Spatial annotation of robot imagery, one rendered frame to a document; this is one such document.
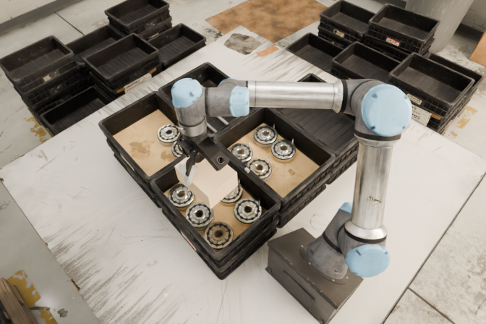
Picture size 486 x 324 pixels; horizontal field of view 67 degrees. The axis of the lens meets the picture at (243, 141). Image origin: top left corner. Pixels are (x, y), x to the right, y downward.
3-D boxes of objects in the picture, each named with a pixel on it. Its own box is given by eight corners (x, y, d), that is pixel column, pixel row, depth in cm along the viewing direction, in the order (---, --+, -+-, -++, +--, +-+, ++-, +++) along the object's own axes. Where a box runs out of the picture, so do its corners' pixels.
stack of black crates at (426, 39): (421, 74, 286) (445, 22, 250) (399, 96, 271) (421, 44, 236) (374, 51, 306) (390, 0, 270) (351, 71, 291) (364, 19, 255)
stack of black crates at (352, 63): (392, 102, 268) (407, 64, 242) (369, 124, 255) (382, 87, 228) (346, 77, 286) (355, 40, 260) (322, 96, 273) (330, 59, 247)
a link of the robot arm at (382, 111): (372, 252, 116) (395, 79, 99) (390, 284, 101) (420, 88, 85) (334, 252, 116) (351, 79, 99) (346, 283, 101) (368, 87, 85)
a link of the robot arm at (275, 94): (381, 74, 109) (218, 70, 110) (395, 80, 99) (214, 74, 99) (375, 112, 113) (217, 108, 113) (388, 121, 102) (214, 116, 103)
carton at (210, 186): (237, 185, 119) (236, 172, 113) (210, 209, 114) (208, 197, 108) (205, 158, 126) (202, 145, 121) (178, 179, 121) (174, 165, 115)
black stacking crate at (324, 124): (375, 135, 162) (382, 118, 153) (332, 173, 149) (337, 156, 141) (307, 90, 181) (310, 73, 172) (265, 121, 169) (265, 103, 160)
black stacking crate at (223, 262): (280, 219, 137) (282, 203, 128) (219, 272, 125) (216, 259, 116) (213, 157, 156) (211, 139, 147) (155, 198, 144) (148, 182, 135)
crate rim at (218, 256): (282, 206, 130) (283, 202, 128) (217, 262, 117) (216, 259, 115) (211, 142, 149) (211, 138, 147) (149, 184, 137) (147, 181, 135)
